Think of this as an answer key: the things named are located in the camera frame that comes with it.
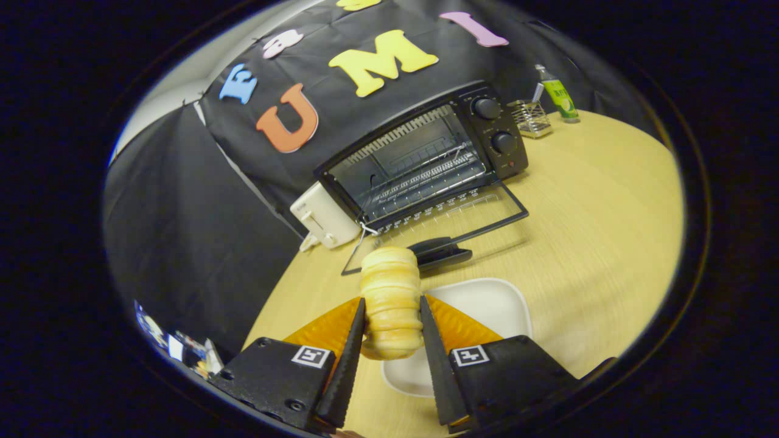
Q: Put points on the yellow bread roll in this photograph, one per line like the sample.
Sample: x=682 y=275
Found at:
x=391 y=298

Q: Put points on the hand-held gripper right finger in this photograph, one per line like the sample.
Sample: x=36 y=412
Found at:
x=435 y=365

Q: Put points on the colourful packets pile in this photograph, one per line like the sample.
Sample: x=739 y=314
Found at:
x=179 y=348

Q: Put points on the green drink bottle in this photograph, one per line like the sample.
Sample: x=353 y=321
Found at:
x=560 y=97

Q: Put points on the white toaster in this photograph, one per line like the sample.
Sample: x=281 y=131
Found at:
x=325 y=216

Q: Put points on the white square plate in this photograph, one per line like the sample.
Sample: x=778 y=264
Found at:
x=487 y=304

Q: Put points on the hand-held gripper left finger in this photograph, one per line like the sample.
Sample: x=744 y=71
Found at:
x=348 y=365

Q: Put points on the black toaster oven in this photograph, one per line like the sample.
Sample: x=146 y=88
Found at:
x=502 y=125

